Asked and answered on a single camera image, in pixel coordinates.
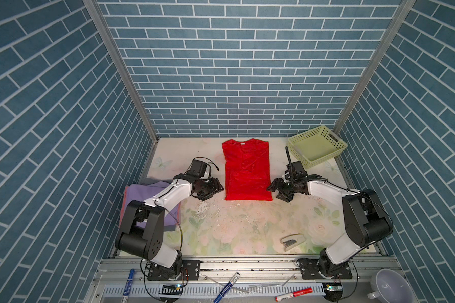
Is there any blue marker pen centre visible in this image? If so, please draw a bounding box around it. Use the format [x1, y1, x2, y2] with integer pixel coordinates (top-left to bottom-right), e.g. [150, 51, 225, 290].
[213, 272, 240, 303]

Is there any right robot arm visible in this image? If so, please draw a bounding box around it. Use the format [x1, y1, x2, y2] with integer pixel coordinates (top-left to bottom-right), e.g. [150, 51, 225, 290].
[267, 161, 394, 279]

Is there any red marker pen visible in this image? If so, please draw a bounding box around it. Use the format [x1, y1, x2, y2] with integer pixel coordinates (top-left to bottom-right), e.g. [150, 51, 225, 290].
[274, 287, 313, 302]

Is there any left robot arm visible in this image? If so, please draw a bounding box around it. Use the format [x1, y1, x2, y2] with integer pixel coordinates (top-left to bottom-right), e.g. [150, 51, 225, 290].
[115, 157, 224, 280]

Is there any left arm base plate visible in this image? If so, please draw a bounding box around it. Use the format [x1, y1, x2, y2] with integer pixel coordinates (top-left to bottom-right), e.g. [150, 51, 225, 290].
[147, 260, 200, 281]

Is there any aluminium corner post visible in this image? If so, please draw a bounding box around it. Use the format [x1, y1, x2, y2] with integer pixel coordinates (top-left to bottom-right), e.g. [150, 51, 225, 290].
[83, 0, 159, 144]
[332, 0, 418, 134]

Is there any blue marker pen left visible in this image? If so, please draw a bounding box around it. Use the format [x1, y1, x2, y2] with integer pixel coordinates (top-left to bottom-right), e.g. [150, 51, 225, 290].
[120, 269, 135, 303]

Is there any blue marker pen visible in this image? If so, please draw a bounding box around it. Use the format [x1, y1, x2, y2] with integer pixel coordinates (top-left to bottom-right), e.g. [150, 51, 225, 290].
[120, 269, 135, 303]
[213, 272, 240, 303]

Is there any grey stapler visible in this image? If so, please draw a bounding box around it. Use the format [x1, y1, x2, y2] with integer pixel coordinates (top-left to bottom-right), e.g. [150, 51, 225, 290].
[280, 233, 306, 252]

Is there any right aluminium corner post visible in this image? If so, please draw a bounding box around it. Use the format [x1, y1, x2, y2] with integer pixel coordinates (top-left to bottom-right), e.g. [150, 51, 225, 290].
[332, 0, 418, 134]

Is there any aluminium frame rail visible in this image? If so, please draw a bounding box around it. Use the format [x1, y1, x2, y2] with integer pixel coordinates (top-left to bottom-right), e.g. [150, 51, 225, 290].
[85, 253, 405, 302]

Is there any folded purple t-shirt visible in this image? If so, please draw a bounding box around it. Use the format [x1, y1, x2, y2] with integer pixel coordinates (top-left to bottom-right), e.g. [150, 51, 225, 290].
[119, 184, 182, 228]

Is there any pale green plastic basket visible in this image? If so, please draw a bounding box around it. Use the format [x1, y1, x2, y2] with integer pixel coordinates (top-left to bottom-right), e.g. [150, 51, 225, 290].
[287, 126, 348, 169]

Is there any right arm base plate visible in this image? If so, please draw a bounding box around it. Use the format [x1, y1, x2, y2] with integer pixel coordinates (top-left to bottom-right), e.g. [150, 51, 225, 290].
[296, 258, 353, 280]

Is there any left aluminium corner post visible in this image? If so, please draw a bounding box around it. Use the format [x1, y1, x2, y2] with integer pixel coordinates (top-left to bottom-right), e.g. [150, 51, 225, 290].
[83, 0, 159, 144]

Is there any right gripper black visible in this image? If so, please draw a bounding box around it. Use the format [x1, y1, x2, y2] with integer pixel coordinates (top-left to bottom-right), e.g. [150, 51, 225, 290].
[266, 177, 297, 201]

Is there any red t-shirt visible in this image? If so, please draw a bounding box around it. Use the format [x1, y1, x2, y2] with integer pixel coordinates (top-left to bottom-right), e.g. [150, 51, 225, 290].
[222, 139, 273, 201]

